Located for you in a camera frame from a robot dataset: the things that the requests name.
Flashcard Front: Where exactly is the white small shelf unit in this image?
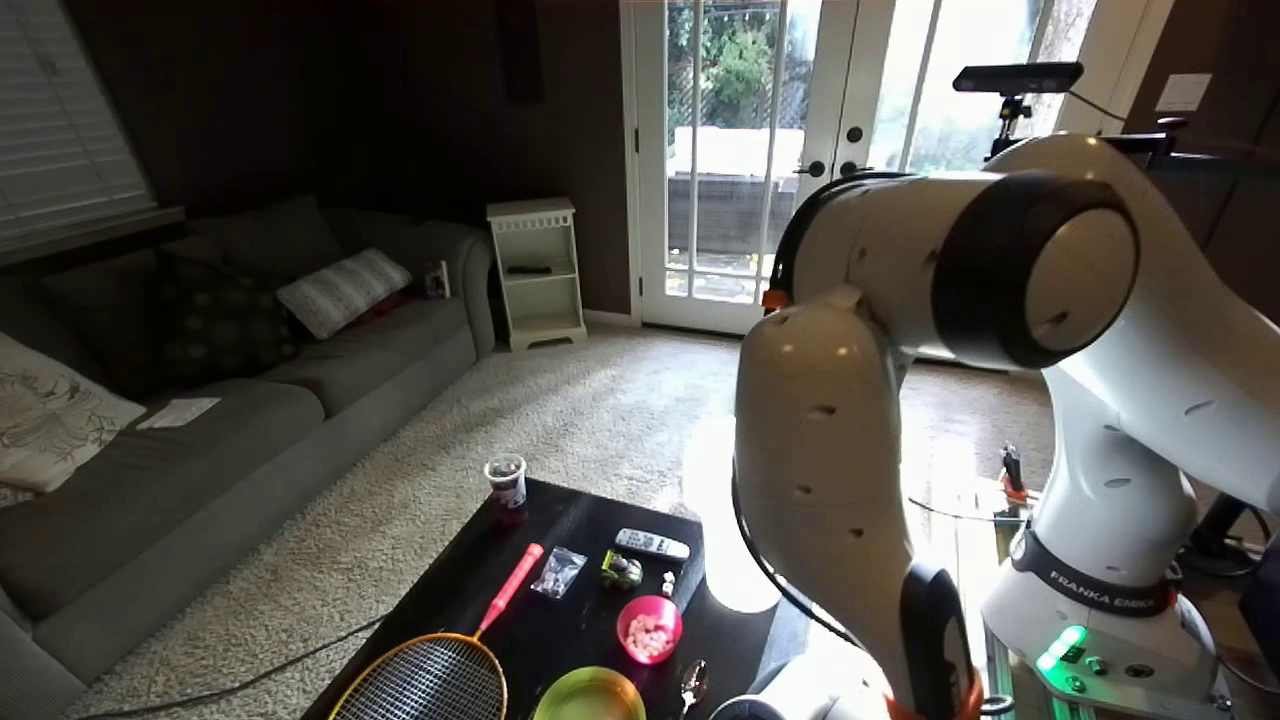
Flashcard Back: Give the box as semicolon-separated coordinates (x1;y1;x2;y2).
483;196;593;355

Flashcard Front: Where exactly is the small clear cup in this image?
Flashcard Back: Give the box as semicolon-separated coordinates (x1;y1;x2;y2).
479;452;531;515

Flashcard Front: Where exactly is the small green packet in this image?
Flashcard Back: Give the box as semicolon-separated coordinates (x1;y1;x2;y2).
598;550;650;594

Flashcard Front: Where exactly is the clear plastic bag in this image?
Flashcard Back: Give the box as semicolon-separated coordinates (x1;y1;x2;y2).
523;545;593;605

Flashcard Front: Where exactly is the pink plastic bowl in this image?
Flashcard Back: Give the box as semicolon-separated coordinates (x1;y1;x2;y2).
612;594;691;674

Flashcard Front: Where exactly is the striped white pillow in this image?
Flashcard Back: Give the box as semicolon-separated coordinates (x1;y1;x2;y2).
272;245;415;344

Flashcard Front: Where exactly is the silver metal spoon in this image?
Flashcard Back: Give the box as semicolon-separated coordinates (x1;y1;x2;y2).
671;656;713;720

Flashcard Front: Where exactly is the red black clamp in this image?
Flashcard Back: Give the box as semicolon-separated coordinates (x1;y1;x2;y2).
995;442;1033;522

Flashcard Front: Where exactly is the dark patterned pillow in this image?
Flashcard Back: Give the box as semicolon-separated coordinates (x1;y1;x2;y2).
156;251;304;384

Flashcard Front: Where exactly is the grey fabric sofa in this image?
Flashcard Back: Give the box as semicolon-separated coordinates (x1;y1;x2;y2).
0;196;499;720

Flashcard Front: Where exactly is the white paper sheet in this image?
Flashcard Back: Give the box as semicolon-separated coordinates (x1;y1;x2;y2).
132;392;226;438

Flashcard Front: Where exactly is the green glowing indicator light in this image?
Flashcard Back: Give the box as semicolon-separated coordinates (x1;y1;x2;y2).
1037;621;1113;699

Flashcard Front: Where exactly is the white patterned blanket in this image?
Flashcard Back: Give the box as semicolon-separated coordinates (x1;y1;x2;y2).
0;333;150;513

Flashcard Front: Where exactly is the white window blind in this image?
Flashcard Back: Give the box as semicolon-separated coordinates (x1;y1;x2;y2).
0;0;162;251

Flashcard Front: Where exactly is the orange handled badminton racket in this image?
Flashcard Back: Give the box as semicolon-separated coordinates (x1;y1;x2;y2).
323;540;553;720

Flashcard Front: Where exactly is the black exterior camera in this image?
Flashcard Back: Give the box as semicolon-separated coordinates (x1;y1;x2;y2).
949;57;1088;100

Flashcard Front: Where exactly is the black floor cable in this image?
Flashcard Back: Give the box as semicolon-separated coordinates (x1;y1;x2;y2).
75;612;392;720

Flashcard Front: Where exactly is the black camera boom stand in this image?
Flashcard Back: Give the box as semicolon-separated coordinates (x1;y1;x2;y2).
987;90;1280;174

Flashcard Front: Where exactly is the white wall plate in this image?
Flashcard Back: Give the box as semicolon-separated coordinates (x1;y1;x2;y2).
1157;68;1217;122

